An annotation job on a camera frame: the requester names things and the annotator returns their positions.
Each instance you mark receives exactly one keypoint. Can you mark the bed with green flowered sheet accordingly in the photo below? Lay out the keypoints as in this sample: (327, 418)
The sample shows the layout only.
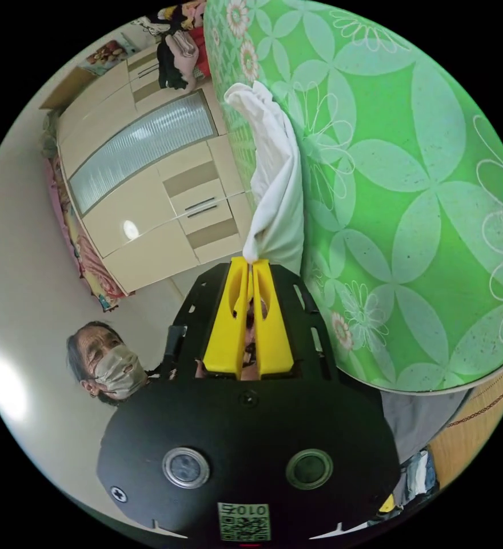
(406, 163)

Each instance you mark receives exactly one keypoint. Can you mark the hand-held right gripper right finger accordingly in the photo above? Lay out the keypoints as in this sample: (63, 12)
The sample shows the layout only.
(274, 330)

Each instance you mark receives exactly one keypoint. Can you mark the cream cupboard with glass panel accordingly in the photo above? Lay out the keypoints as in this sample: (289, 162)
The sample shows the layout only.
(148, 201)

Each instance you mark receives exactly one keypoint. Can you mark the pile of clothes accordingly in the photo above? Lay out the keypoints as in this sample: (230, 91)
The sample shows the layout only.
(176, 60)

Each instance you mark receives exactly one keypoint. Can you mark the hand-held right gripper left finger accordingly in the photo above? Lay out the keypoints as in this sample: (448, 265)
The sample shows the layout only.
(228, 330)

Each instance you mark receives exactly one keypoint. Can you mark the white tank top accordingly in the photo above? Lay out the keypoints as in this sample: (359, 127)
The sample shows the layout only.
(277, 180)

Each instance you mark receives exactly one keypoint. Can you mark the person's body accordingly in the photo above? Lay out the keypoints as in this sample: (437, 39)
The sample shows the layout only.
(105, 356)

